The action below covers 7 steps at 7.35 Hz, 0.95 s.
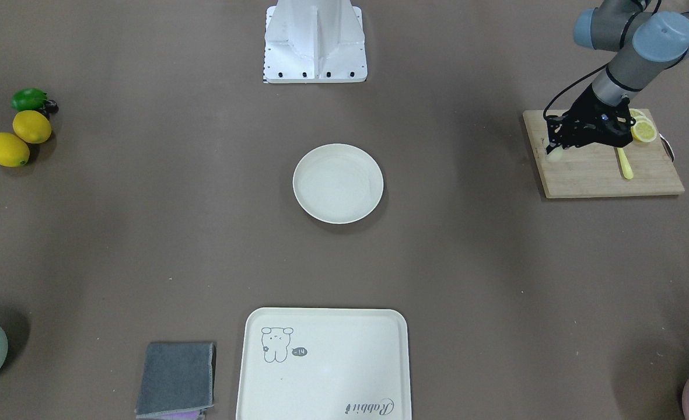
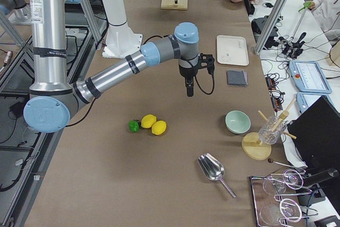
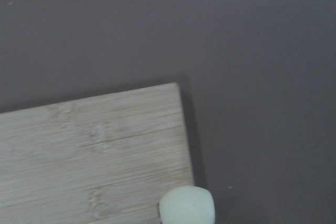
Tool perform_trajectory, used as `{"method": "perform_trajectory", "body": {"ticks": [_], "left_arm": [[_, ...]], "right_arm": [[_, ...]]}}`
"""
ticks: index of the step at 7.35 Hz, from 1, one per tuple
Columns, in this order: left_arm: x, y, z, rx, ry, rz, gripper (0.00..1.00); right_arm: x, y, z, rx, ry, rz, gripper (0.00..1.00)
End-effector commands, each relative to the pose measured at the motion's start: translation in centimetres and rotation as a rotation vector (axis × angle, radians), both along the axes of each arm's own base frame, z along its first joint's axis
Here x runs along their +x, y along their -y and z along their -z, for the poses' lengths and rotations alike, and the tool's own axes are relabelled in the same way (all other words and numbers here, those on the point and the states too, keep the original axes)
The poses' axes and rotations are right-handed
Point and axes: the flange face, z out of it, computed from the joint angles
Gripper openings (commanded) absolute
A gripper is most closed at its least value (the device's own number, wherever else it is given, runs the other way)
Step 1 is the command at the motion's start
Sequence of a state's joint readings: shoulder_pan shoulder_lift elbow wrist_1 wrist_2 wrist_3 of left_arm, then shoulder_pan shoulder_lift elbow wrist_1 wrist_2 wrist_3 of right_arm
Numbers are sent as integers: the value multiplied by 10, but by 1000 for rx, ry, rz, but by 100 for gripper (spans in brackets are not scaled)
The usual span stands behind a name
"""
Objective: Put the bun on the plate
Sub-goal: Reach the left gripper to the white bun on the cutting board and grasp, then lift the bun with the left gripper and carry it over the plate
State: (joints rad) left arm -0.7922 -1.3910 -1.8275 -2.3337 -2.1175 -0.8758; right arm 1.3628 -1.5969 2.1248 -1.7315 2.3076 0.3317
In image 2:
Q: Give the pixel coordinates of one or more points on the cream rabbit serving tray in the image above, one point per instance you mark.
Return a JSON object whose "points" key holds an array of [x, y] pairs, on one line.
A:
{"points": [[232, 50]]}

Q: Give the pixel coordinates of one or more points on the bamboo cutting board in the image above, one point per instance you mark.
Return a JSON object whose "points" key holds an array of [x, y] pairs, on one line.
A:
{"points": [[170, 5]]}

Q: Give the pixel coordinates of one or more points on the folded grey cloth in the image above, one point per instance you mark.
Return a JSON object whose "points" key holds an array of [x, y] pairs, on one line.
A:
{"points": [[237, 78]]}

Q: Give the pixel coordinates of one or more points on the yellow lemon upper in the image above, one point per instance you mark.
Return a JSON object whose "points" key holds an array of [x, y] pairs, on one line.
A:
{"points": [[159, 127]]}

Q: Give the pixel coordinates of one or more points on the yellow lemon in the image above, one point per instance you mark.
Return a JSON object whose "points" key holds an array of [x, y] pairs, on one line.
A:
{"points": [[159, 127], [148, 120]]}

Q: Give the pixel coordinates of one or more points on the yellow lemon lower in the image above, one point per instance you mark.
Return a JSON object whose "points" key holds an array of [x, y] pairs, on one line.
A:
{"points": [[148, 120]]}

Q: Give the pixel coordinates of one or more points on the mint green bowl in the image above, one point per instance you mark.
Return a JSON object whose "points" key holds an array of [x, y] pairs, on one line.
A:
{"points": [[237, 122]]}

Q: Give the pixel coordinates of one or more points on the green lime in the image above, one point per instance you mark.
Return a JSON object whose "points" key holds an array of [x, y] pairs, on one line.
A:
{"points": [[134, 126]]}

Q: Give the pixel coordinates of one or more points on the wooden cup stand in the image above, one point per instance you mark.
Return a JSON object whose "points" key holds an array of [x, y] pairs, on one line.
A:
{"points": [[251, 143]]}

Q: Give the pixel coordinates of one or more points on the metal ice scoop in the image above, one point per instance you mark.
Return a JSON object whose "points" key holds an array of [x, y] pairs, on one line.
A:
{"points": [[214, 170]]}

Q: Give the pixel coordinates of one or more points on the crystal glass on stand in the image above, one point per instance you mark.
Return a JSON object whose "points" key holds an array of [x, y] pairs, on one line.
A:
{"points": [[267, 134]]}

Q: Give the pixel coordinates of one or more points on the blue teach pendant lower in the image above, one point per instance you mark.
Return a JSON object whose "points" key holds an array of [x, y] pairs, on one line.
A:
{"points": [[305, 100]]}

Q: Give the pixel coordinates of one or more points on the blue teach pendant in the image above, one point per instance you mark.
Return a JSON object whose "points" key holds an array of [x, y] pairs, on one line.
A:
{"points": [[305, 100], [308, 77]]}

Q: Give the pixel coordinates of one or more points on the blue teach pendant upper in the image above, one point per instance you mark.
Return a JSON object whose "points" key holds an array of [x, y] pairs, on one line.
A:
{"points": [[308, 77]]}

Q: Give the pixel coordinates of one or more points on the black monitor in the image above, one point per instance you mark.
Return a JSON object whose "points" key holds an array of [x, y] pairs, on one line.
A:
{"points": [[317, 135]]}

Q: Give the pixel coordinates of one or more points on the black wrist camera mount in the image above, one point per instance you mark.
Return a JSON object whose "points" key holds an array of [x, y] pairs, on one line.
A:
{"points": [[207, 61]]}

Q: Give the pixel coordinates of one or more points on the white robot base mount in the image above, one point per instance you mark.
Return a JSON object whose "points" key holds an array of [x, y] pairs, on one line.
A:
{"points": [[120, 39]]}

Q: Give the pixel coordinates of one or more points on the aluminium frame post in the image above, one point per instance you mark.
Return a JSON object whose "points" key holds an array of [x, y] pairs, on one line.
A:
{"points": [[269, 25]]}

